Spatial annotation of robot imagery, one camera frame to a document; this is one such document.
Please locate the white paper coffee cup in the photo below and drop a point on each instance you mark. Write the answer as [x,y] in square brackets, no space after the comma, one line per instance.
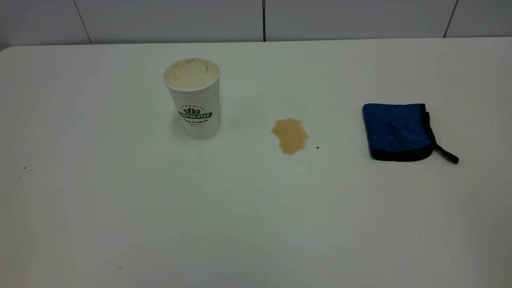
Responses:
[196,108]

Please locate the blue cloth with black trim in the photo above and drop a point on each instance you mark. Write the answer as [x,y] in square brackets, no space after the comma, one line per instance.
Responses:
[396,130]

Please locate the brown coffee spill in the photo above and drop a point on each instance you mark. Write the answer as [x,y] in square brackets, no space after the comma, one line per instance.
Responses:
[290,135]

